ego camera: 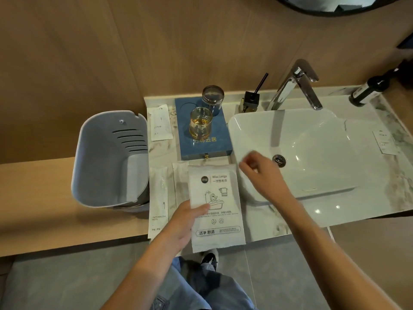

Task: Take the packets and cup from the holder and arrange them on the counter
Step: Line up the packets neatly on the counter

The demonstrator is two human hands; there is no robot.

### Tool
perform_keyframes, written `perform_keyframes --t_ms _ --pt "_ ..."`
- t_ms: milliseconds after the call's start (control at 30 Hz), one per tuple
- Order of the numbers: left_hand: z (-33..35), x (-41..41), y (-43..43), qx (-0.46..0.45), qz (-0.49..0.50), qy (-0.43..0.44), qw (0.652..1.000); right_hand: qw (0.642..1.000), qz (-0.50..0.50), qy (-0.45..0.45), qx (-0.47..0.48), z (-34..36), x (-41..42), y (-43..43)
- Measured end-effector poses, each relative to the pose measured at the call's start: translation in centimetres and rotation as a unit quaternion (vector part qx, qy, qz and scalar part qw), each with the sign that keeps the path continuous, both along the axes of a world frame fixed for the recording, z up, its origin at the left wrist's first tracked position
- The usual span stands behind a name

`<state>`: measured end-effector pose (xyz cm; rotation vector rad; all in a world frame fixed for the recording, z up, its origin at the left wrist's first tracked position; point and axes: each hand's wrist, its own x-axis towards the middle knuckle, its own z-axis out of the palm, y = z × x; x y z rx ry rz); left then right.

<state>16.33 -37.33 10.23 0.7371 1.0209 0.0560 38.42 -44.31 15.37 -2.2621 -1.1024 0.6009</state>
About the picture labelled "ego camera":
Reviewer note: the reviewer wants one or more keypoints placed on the person's right hand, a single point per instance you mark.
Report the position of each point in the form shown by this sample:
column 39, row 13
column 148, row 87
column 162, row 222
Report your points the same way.
column 266, row 177

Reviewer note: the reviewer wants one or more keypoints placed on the person's left hand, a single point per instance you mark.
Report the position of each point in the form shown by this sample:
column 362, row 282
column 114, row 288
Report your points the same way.
column 182, row 224

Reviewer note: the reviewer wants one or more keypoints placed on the person's right fingers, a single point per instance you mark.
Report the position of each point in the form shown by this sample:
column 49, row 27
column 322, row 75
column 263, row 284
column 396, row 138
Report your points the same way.
column 250, row 163

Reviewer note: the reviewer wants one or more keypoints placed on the person's left thumb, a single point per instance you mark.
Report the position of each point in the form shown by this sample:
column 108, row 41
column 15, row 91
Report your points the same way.
column 200, row 211

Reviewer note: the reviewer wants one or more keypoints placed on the white towel packet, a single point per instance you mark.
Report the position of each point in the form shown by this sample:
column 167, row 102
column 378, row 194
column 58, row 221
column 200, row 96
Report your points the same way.
column 217, row 196

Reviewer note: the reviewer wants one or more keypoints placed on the person's right forearm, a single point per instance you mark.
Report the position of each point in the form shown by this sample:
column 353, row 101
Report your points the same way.
column 326, row 251

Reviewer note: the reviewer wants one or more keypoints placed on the person's left forearm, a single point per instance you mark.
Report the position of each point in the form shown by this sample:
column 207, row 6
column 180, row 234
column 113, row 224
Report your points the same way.
column 145, row 271

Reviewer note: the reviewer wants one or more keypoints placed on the chrome sink drain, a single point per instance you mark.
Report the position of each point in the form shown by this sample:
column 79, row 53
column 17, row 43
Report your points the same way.
column 279, row 160

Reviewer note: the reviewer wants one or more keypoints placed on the plain white flat packet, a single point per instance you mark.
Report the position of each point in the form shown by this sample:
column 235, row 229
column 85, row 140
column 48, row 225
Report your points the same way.
column 180, row 183

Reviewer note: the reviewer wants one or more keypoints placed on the blue tray box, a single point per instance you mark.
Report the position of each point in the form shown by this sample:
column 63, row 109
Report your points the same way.
column 222, row 138

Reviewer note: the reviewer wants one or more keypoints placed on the white toothbrush packet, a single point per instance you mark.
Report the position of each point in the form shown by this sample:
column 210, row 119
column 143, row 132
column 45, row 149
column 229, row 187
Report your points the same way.
column 158, row 203

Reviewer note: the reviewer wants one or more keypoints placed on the person's black white shoe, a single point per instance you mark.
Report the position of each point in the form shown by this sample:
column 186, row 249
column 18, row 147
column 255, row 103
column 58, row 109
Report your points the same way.
column 209, row 258

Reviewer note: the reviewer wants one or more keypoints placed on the black gold diffuser holder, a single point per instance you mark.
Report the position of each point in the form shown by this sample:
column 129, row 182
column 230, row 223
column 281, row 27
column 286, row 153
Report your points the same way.
column 250, row 101

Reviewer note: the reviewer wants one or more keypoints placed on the white ceramic sink basin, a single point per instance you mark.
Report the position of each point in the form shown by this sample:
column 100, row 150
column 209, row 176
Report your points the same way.
column 309, row 148

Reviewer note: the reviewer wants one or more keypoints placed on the amber drinking glass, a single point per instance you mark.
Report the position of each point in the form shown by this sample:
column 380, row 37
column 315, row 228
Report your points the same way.
column 200, row 124

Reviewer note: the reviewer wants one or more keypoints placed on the grey clear drinking glass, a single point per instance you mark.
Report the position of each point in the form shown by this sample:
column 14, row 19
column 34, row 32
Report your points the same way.
column 213, row 96

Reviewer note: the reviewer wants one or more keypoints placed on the person's blue jeans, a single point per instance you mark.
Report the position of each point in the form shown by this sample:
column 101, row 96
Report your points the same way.
column 200, row 290

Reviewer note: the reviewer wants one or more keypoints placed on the black diffuser stick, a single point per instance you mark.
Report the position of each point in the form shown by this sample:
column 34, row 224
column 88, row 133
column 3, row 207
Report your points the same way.
column 262, row 82

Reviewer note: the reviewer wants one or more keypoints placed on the chrome faucet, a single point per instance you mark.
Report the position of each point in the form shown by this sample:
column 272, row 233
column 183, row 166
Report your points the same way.
column 300, row 83

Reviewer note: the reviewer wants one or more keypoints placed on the white comb packet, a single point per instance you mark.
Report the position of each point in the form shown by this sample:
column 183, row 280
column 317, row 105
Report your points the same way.
column 159, row 122

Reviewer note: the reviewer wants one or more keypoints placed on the grey plastic bin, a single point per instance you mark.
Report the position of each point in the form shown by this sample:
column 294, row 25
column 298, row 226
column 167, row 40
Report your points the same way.
column 109, row 161

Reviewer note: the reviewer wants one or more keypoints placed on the white paper card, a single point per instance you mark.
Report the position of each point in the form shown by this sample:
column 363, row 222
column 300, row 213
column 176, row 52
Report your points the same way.
column 384, row 142

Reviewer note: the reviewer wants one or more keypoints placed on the dark bottle with white label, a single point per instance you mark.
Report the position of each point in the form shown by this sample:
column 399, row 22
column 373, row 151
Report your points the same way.
column 371, row 88

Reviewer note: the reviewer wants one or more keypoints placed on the black framed round mirror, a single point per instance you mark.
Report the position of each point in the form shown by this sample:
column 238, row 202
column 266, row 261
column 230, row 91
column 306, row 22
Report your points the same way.
column 338, row 6

